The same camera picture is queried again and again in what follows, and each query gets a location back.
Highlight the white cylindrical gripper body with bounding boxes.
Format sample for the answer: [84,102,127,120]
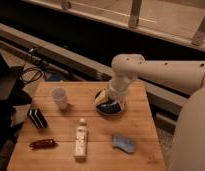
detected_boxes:
[107,75,133,100]

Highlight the white remote control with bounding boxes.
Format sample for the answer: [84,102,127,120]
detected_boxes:
[74,118,88,160]

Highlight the black white striped eraser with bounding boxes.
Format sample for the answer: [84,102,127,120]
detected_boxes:
[28,109,48,129]

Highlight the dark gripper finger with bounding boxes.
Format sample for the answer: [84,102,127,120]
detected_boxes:
[116,100,126,110]

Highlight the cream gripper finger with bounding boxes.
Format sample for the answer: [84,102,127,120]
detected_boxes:
[95,90,108,105]

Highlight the blue crumpled cloth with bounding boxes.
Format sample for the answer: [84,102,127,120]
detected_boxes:
[112,134,135,153]

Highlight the black cable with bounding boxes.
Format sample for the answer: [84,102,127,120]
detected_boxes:
[19,47,52,84]

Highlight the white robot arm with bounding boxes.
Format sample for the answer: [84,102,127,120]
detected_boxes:
[95,54,205,171]

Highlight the brown wrapped sausage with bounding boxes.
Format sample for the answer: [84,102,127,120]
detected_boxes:
[30,139,57,149]

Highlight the black round bowl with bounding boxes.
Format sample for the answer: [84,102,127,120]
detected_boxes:
[94,91,124,116]

